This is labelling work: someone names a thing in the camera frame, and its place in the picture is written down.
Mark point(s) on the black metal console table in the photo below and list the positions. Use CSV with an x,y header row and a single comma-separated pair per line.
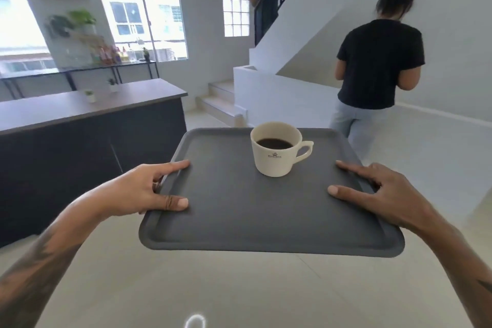
x,y
77,74

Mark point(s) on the large sliding glass window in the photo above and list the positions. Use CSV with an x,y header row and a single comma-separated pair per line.
x,y
142,18

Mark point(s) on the person's left hand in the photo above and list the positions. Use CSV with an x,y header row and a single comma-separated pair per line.
x,y
132,191

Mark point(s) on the person's right hand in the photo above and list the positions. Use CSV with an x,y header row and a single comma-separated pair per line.
x,y
384,197

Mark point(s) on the person's left forearm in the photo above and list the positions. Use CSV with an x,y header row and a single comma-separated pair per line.
x,y
46,258

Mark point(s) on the small potted plant white pot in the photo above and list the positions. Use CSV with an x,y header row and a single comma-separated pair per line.
x,y
113,85
90,96

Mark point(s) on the small gridded window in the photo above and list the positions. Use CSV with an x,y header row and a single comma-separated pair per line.
x,y
235,10

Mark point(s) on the large green leafy plant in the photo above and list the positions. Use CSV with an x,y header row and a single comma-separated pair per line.
x,y
73,22

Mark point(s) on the person's right forearm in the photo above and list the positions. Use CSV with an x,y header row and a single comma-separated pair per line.
x,y
457,262

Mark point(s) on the white staircase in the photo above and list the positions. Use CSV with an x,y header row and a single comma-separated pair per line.
x,y
226,99

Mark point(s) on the small dark potted plant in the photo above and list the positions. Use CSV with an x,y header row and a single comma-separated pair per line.
x,y
146,55

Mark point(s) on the dark counter with wooden top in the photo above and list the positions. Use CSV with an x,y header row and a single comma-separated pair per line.
x,y
88,147

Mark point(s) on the bright window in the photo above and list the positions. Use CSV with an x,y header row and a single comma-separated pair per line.
x,y
19,28

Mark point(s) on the dark grey serving tray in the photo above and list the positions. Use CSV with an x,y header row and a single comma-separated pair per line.
x,y
261,208

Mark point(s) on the person's right thumb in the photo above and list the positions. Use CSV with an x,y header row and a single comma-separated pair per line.
x,y
348,192

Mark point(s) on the black coffee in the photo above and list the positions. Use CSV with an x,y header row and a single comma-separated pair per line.
x,y
274,143

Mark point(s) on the group of colourful bottles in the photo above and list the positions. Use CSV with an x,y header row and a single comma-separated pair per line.
x,y
111,55

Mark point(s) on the cream coffee cup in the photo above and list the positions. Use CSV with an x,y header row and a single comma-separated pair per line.
x,y
275,154

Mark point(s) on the person's left thumb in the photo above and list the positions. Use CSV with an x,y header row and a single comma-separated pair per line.
x,y
172,203

